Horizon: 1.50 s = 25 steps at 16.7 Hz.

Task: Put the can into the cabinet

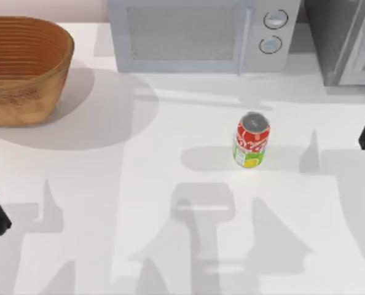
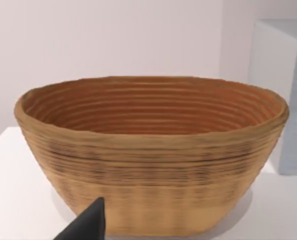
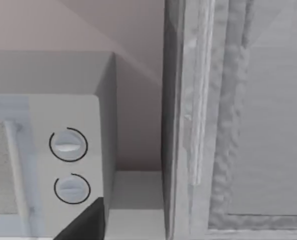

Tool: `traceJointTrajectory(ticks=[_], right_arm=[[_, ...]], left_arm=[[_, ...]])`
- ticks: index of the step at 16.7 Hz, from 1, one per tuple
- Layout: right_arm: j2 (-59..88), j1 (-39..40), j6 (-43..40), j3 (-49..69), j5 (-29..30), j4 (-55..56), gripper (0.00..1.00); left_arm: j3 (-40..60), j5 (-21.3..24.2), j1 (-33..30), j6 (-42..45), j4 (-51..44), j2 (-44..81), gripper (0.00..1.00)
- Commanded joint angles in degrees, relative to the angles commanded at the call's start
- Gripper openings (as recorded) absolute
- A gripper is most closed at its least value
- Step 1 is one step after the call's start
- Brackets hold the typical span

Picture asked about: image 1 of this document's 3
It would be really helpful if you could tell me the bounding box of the grey cabinet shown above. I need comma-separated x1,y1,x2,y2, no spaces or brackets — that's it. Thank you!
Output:
304,0,365,87

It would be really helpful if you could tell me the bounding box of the microwave oven door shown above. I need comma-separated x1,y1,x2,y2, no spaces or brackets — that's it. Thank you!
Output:
106,0,253,75

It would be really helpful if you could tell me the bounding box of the brown woven basket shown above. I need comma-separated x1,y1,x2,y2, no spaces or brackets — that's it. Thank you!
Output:
0,16,76,127

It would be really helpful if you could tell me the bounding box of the pale microwave oven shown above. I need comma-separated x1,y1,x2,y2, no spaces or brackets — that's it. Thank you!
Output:
106,0,303,77

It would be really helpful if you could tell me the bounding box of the red and green can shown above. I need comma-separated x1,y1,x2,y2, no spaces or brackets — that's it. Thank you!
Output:
232,111,271,170

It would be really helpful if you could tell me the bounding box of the microwave door handle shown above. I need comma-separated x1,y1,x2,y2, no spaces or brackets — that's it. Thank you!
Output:
237,7,253,77

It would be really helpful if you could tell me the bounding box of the round microwave knob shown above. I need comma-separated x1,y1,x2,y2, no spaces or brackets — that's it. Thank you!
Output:
263,9,289,30
258,34,283,55

